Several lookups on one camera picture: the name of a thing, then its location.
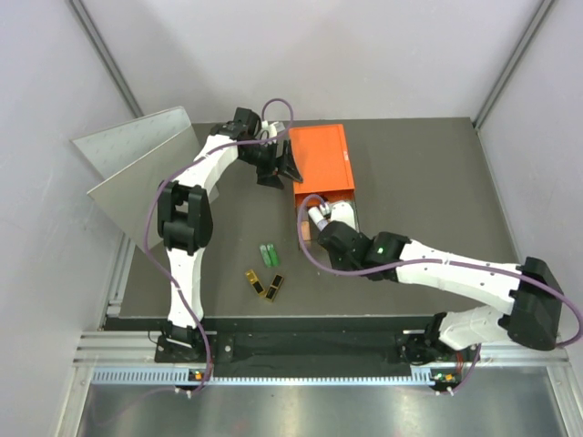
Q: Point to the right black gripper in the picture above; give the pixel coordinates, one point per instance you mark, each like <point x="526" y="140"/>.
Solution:
<point x="335" y="264"/>

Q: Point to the orange tube grey cap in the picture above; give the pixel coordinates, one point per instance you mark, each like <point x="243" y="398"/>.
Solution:
<point x="305" y="230"/>

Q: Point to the green lipstick tube left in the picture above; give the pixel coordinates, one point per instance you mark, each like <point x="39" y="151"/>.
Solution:
<point x="265" y="256"/>

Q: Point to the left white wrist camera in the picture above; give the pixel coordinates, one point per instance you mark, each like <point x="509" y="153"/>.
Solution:
<point x="270" y="130"/>

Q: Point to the orange drawer box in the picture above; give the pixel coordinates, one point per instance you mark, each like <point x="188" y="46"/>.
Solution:
<point x="322" y="156"/>

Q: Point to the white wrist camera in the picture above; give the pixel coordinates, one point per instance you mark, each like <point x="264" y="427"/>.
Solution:
<point x="270" y="130"/>
<point x="341" y="211"/>

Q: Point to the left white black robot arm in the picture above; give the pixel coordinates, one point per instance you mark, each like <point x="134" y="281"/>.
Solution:
<point x="184" y="220"/>

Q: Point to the grey metal panel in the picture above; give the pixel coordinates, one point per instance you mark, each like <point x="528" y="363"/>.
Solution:
<point x="133" y="158"/>

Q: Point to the slotted grey cable duct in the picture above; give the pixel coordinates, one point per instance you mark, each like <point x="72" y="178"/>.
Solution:
<point x="187" y="377"/>

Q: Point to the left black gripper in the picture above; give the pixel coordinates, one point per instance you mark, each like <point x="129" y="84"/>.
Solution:
<point x="268" y="174"/>

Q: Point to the gold black compact left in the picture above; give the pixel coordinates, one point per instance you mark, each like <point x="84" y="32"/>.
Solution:
<point x="254" y="281"/>

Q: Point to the green lipstick tube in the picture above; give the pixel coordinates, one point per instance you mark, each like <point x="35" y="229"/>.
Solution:
<point x="274" y="257"/>
<point x="265" y="256"/>

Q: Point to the green lipstick tube right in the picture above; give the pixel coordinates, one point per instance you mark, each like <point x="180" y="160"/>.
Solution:
<point x="274" y="257"/>

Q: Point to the gold black compact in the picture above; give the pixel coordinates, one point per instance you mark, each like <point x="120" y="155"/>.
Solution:
<point x="254" y="281"/>
<point x="274" y="287"/>

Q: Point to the aluminium frame rail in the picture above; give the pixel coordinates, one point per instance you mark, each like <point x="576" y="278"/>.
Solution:
<point x="134" y="348"/>

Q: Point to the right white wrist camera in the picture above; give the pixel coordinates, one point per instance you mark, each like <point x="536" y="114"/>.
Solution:
<point x="341" y="211"/>

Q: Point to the gold black compact right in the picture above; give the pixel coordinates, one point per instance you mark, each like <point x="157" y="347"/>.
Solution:
<point x="274" y="287"/>

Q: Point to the lilac white tube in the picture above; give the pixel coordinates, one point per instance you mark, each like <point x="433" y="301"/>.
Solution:
<point x="318" y="219"/>

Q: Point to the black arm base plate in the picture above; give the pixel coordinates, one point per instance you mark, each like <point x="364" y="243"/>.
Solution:
<point x="377" y="347"/>

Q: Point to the clear acrylic drawer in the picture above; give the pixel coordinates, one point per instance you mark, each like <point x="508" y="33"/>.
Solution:
<point x="315" y="201"/>

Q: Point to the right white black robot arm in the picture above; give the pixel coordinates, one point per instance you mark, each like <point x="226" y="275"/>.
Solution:
<point x="514" y="303"/>

